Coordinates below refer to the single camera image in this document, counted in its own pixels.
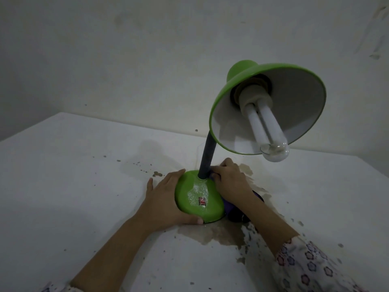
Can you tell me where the person's left forearm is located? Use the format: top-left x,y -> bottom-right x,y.
71,220 -> 153,290

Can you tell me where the white floral sleeve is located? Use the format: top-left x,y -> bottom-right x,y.
271,235 -> 363,292
39,280 -> 84,292

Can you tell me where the person's left hand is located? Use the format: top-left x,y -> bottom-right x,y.
135,169 -> 204,237

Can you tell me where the purple cloth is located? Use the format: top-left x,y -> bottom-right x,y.
210,173 -> 265,224

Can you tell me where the person's right hand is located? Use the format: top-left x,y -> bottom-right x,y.
210,158 -> 255,211

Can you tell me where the white fluorescent light bulb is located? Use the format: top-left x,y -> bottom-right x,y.
238,85 -> 289,163

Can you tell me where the person's right forearm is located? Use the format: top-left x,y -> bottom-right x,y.
240,198 -> 300,256

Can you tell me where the green desk lamp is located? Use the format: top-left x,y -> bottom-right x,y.
175,60 -> 327,224

